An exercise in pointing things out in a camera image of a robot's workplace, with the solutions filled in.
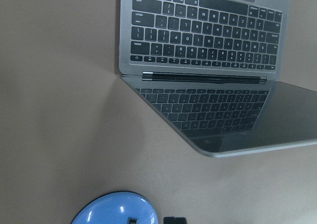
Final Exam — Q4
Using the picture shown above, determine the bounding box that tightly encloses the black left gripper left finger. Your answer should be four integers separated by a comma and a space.
163, 217, 175, 224

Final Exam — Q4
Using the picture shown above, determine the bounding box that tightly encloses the grey laptop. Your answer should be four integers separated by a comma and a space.
119, 0, 317, 157

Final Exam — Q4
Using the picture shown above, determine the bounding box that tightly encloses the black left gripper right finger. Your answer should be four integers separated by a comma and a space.
174, 217, 186, 224

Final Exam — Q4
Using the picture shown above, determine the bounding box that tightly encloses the blue desk lamp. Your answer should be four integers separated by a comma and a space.
72, 191, 159, 224

